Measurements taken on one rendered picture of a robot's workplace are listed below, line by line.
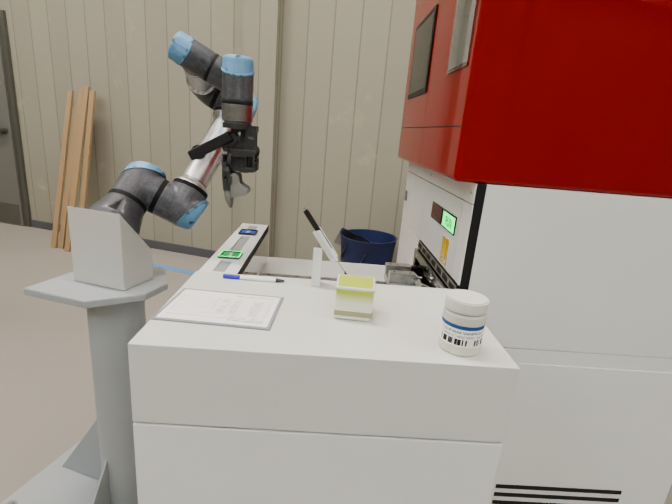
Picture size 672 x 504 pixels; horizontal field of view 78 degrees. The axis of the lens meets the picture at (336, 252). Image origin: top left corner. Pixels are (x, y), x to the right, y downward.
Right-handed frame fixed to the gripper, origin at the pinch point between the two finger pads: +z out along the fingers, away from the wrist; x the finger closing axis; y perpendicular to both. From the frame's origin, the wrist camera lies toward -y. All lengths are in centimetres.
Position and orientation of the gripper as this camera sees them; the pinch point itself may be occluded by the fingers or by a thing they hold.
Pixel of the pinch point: (228, 202)
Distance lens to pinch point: 113.7
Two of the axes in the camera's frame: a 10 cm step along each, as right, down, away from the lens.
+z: -0.8, 9.6, 2.8
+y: 10.0, 0.7, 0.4
